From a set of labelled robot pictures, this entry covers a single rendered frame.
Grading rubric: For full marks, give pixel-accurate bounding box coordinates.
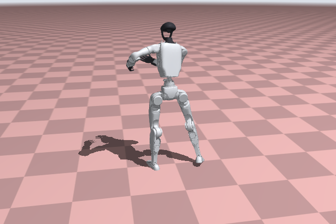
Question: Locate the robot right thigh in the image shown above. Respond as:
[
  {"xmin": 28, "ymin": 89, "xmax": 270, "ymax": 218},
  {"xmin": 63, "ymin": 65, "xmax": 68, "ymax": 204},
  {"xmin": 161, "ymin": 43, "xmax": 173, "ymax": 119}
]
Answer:
[{"xmin": 177, "ymin": 89, "xmax": 193, "ymax": 131}]

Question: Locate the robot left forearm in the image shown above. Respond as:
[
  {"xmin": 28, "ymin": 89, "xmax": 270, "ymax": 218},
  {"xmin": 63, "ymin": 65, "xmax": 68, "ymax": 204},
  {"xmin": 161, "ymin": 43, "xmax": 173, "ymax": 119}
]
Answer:
[{"xmin": 127, "ymin": 52, "xmax": 136, "ymax": 68}]

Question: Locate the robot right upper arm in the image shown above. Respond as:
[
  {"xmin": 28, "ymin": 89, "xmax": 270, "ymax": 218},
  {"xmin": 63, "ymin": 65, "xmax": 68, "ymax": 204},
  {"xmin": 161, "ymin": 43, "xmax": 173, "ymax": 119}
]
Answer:
[{"xmin": 181, "ymin": 46, "xmax": 187, "ymax": 65}]

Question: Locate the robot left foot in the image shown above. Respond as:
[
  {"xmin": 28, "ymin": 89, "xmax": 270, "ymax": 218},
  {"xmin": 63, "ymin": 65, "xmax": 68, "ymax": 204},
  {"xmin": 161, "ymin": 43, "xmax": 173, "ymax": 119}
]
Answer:
[{"xmin": 146, "ymin": 160, "xmax": 160, "ymax": 170}]

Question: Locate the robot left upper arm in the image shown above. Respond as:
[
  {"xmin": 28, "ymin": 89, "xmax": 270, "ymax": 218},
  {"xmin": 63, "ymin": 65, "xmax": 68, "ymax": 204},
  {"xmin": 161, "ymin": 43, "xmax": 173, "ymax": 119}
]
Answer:
[{"xmin": 131, "ymin": 44, "xmax": 161, "ymax": 62}]

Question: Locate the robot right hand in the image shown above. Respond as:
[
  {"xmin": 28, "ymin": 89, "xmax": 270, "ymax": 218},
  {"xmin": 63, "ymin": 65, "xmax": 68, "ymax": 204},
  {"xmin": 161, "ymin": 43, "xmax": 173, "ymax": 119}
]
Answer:
[{"xmin": 140, "ymin": 55, "xmax": 156, "ymax": 66}]

